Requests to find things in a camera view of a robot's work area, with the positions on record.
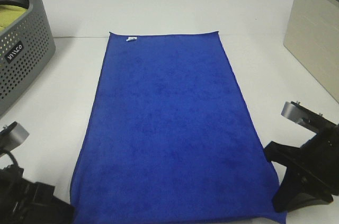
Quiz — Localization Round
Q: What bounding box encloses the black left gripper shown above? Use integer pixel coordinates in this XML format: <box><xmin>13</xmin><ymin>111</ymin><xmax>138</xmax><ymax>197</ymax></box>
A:
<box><xmin>1</xmin><ymin>167</ymin><xmax>74</xmax><ymax>223</ymax></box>

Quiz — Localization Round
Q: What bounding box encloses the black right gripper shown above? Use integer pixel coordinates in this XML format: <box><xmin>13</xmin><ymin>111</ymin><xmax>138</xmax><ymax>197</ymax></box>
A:
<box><xmin>264</xmin><ymin>125</ymin><xmax>338</xmax><ymax>212</ymax></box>

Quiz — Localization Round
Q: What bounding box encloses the blue microfibre towel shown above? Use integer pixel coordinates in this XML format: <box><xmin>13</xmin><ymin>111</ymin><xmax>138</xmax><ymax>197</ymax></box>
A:
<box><xmin>70</xmin><ymin>32</ymin><xmax>286</xmax><ymax>223</ymax></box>

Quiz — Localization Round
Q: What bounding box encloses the beige bin with grey rim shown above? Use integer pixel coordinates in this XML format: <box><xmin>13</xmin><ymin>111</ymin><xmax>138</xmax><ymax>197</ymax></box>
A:
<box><xmin>283</xmin><ymin>0</ymin><xmax>338</xmax><ymax>100</ymax></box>

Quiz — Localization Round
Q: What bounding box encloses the grey perforated plastic basket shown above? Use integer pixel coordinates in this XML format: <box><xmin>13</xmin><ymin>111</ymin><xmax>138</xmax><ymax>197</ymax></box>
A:
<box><xmin>1</xmin><ymin>0</ymin><xmax>56</xmax><ymax>114</ymax></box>

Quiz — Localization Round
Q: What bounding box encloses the green towel in basket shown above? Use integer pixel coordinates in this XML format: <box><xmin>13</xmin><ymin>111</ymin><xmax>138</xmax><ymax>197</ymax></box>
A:
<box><xmin>0</xmin><ymin>5</ymin><xmax>27</xmax><ymax>31</ymax></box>

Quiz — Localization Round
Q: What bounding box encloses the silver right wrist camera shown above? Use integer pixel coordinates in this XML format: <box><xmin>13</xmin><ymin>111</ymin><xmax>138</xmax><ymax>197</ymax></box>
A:
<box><xmin>281</xmin><ymin>102</ymin><xmax>312</xmax><ymax>127</ymax></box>

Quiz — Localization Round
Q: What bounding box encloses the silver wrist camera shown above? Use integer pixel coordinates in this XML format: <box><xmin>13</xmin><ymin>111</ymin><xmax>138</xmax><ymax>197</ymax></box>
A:
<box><xmin>281</xmin><ymin>102</ymin><xmax>312</xmax><ymax>127</ymax></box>
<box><xmin>1</xmin><ymin>121</ymin><xmax>29</xmax><ymax>151</ymax></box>

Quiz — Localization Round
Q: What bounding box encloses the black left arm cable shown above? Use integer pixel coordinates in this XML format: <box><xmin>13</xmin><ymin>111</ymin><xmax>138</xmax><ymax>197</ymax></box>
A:
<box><xmin>0</xmin><ymin>147</ymin><xmax>20</xmax><ymax>174</ymax></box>

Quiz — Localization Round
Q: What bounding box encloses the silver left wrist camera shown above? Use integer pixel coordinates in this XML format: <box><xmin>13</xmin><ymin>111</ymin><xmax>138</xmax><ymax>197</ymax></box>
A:
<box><xmin>1</xmin><ymin>121</ymin><xmax>29</xmax><ymax>151</ymax></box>

